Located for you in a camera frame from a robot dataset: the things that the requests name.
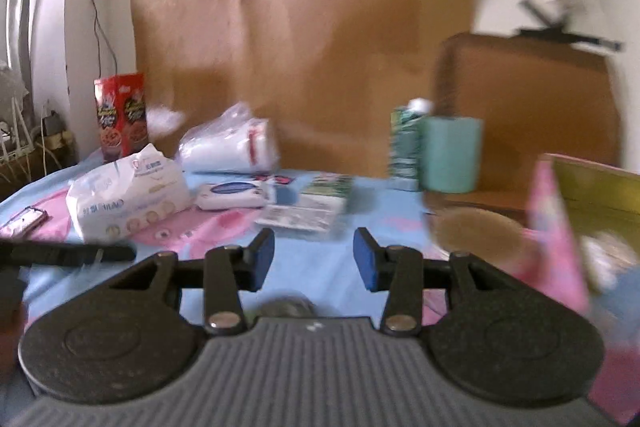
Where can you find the green and white flat packet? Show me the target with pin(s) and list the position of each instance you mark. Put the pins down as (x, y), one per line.
(310, 207)

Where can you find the blue and pink printed bedsheet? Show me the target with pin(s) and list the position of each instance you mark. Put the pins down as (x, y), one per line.
(310, 274)

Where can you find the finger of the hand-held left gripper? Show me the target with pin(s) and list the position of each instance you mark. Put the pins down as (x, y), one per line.
(75, 253)

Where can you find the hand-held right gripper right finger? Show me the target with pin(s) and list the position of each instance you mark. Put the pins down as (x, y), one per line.
(364, 264)

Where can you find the pink and yellow picture box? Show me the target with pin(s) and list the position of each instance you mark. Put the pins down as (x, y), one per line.
(560, 237)

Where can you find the white soft tissue pack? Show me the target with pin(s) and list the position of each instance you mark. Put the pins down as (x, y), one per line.
(127, 194)

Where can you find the brown paper wall sheet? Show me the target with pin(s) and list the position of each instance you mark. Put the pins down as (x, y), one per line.
(310, 32)

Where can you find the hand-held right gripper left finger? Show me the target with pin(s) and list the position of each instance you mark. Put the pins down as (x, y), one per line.
(262, 259)

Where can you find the blue label wet wipes pack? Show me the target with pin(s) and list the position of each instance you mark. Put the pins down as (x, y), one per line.
(230, 195)

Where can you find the green patterned carton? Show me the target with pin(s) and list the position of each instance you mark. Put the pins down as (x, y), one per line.
(404, 147)

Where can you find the clear bag of white pads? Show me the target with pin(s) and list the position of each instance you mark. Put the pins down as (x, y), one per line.
(227, 147)

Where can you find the brown cardboard box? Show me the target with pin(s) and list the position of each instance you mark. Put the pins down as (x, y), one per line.
(530, 107)

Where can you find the red cookie box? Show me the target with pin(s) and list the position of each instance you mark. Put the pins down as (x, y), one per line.
(122, 117)

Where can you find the teal paper roll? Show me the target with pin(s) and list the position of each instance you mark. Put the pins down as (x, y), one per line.
(451, 154)

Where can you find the round woven straw disc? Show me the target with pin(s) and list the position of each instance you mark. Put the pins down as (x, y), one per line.
(477, 237)

